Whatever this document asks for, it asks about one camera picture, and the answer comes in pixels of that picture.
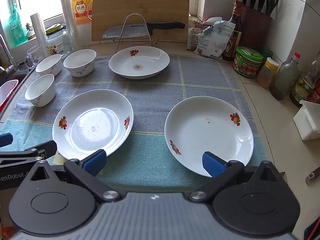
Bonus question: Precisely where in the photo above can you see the dark red knife block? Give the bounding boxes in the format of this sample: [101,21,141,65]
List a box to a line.
[240,5,273,53]

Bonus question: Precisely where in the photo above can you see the red plastic basin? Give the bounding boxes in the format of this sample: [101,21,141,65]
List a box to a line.
[0,79,19,115]

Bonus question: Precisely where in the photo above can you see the small potted plant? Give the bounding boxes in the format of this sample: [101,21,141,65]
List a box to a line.
[25,23,35,40]

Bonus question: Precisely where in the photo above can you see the glass jar green lid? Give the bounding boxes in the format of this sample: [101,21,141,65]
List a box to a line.
[45,23,72,55]

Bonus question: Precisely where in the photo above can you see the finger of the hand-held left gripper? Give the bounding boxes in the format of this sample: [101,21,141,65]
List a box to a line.
[0,133,13,148]
[0,140,58,167]

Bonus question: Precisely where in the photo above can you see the green capped jar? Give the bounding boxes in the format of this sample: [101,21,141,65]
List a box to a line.
[260,49,274,60]

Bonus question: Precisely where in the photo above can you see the tall stack of plastic cups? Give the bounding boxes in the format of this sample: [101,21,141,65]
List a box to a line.
[59,0,77,53]

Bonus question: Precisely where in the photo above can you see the white printed bag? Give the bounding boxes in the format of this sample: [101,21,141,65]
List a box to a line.
[196,20,237,60]

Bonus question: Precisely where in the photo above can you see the grey teal checked mat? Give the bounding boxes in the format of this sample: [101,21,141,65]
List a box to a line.
[0,54,270,188]

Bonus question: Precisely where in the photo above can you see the white fruit print plate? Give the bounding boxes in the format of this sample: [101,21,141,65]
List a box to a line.
[52,89,134,161]
[108,46,170,80]
[164,95,254,178]

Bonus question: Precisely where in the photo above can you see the bamboo cutting board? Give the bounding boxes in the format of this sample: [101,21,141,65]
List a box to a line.
[91,0,191,42]

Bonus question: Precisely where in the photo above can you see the clear glass mug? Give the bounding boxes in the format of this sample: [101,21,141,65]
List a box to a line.
[24,45,47,69]

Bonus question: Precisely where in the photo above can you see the metal handle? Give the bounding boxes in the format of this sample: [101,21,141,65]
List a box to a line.
[305,166,320,184]

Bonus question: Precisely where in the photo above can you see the green lidded sauce jar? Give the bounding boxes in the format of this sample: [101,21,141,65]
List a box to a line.
[232,46,264,78]

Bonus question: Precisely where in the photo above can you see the dark soy sauce bottle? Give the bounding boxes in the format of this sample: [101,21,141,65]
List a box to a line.
[222,0,243,61]

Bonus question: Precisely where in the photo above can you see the green dish soap bottle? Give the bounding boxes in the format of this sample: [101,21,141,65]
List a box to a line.
[9,3,28,47]

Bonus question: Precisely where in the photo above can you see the white plastic container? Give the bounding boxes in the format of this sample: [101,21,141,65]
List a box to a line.
[293,100,320,141]

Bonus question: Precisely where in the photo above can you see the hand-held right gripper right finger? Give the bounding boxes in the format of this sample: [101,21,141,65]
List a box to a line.
[189,151,278,203]

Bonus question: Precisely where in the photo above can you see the yellow lidded spice jar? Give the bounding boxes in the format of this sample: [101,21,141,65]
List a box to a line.
[256,57,279,88]

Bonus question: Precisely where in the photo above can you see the clear bottle red cap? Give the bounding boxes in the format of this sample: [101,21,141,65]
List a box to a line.
[270,52,302,100]

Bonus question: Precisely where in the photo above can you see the metal wire rack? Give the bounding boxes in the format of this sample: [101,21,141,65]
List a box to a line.
[112,13,159,53]

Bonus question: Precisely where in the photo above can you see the short stack of plastic cups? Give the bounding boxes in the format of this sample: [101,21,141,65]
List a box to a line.
[30,12,49,58]

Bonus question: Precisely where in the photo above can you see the black handled kitchen knife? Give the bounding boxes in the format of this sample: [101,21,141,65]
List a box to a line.
[102,21,187,39]

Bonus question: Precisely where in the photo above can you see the orange cooking wine jug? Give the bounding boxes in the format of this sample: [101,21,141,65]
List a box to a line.
[71,0,94,26]

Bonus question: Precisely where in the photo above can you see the metal faucet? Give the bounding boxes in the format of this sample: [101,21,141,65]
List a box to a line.
[0,34,17,73]

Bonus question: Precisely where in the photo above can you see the white floral bowl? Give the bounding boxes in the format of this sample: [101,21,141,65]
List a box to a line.
[63,49,97,77]
[35,54,62,77]
[24,74,56,107]

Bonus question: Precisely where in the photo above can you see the tan printed packet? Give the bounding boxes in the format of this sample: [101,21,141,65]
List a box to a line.
[186,26,208,50]

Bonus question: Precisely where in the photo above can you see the black kitchen scissors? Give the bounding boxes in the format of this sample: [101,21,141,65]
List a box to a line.
[265,0,280,17]

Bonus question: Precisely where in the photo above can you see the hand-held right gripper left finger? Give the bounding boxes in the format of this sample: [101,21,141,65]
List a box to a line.
[29,149,120,203]

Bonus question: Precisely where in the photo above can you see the cooking oil bottle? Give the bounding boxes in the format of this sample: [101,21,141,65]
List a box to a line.
[289,51,320,108]

